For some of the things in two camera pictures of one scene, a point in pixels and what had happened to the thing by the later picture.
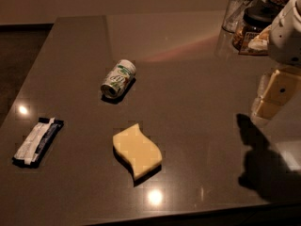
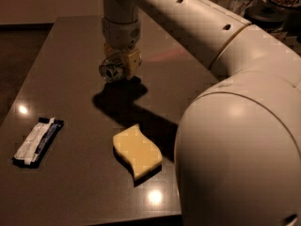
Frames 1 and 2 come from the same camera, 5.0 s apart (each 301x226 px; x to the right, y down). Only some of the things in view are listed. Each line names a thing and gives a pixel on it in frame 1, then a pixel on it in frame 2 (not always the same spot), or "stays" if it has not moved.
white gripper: x=286 y=39 → x=121 y=33
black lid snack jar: x=256 y=18 stays
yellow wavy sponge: x=142 y=155 stays
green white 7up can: x=118 y=78 → x=115 y=68
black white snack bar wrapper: x=38 y=143 stays
